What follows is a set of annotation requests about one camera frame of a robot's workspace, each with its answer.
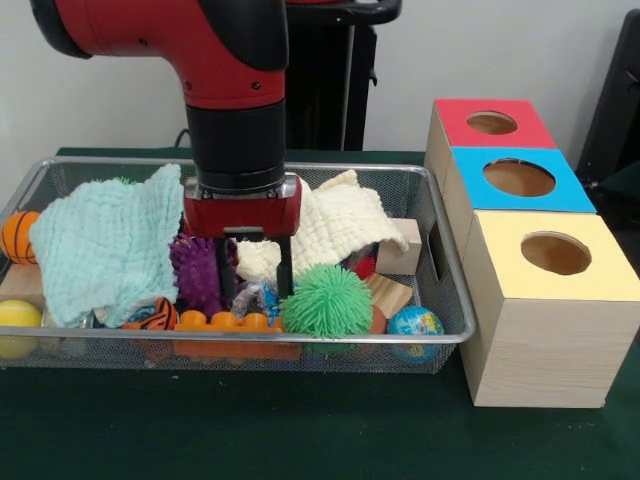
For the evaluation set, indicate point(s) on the purple spiky ball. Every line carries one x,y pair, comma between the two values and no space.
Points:
197,275

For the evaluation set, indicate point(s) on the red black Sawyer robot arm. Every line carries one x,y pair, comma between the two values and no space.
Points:
225,75

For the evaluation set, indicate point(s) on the orange toy brick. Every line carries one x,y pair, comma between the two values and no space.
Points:
225,322

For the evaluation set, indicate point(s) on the black robot stand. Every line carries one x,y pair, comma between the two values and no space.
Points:
325,75

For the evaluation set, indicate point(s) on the cream waffle cloth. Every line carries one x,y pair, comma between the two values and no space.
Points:
340,220

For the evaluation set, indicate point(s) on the wooden cube block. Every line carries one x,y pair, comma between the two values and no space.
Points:
400,247

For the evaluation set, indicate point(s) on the dark green side table cloth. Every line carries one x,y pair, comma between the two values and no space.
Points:
622,192

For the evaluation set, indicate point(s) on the yellow ball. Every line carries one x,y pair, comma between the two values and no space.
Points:
17,315

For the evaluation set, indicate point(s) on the blue globe ball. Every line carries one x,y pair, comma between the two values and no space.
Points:
415,325

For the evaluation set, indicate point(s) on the shallow clear mesh bin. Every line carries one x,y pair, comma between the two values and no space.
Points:
75,360

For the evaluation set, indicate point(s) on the crinkly clear plastic packet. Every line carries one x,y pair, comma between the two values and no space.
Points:
255,300

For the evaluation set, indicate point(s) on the orange black striped ball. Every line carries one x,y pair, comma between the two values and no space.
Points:
157,315

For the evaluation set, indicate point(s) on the small orange basketball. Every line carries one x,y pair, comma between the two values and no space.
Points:
17,237

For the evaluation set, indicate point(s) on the wooden box with three holes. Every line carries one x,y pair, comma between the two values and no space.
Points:
540,350

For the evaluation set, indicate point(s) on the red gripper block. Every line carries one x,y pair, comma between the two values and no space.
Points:
240,212

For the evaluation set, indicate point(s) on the wavy wooden block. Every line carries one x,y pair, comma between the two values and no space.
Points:
390,295

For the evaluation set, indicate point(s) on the light blue waffle cloth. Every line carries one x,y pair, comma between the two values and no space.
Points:
105,245

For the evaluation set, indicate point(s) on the green puffer ball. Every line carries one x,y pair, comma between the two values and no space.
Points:
325,302

